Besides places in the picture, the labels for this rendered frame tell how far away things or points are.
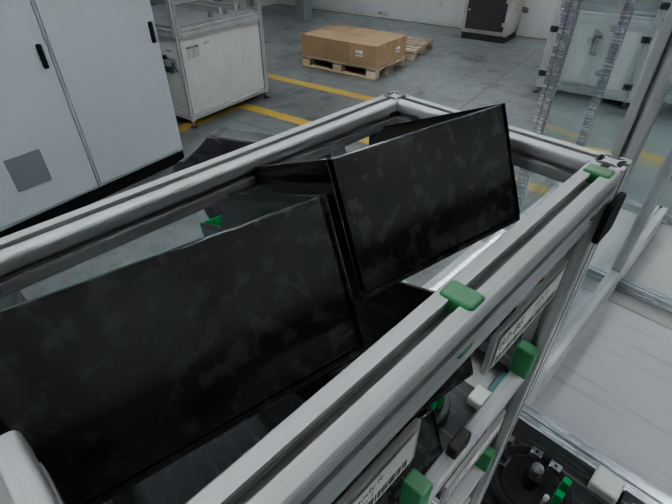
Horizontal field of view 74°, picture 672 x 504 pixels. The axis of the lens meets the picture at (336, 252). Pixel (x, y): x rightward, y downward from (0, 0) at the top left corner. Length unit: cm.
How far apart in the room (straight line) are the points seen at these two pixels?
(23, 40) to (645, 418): 343
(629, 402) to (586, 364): 12
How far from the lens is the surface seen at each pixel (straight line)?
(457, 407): 100
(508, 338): 26
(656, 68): 71
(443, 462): 36
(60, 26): 354
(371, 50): 612
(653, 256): 183
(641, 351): 144
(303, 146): 32
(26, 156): 353
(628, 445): 123
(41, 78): 350
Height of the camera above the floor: 179
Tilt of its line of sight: 38 degrees down
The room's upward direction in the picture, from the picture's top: straight up
